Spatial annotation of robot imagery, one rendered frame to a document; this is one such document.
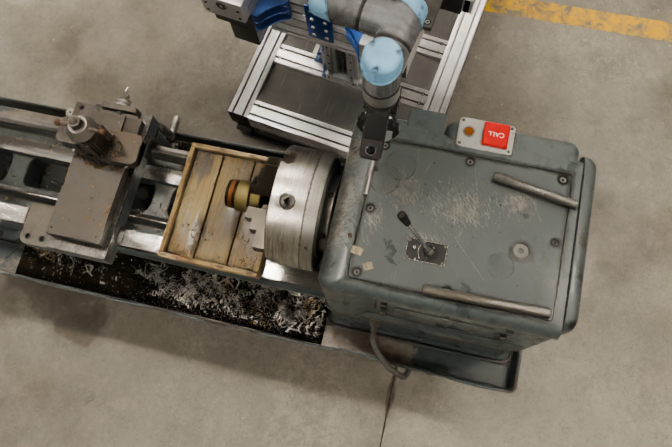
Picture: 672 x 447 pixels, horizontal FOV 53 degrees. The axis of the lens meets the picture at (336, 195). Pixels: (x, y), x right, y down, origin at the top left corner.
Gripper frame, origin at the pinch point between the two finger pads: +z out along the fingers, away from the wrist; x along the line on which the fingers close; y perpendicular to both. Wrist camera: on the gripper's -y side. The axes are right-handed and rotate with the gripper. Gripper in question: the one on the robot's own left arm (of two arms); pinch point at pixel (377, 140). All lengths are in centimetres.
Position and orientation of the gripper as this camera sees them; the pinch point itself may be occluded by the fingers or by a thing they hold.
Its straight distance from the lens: 153.6
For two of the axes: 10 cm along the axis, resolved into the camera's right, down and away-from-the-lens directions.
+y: 2.3, -9.3, 2.9
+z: 0.5, 3.0, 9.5
